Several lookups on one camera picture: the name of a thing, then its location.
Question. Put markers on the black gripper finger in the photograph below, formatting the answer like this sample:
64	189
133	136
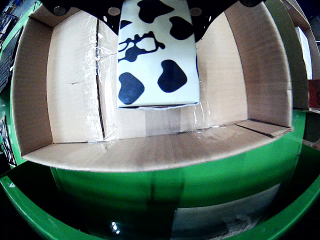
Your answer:
100	10
212	10

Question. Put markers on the cow print white carton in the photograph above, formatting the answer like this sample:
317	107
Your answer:
155	82

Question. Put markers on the large open cardboard tray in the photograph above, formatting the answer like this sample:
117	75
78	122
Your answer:
75	100

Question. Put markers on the black laptop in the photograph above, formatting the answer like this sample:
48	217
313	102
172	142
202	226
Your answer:
6	62

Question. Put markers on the black framed picture card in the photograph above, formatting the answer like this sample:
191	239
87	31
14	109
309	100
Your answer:
6	145

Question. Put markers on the green metal shelf unit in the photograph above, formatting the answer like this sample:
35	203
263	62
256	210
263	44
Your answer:
225	180

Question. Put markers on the grey flat sheet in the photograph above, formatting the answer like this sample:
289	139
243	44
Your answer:
225	212

